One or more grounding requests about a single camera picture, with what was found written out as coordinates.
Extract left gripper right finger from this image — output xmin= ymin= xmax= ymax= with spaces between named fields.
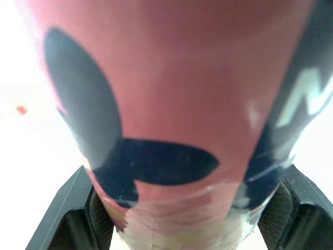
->
xmin=256 ymin=164 xmax=333 ymax=250

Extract red and navy patterned tube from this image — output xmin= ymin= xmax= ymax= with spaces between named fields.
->
xmin=25 ymin=0 xmax=333 ymax=250

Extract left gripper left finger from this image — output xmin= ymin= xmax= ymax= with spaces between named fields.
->
xmin=25 ymin=165 xmax=115 ymax=250

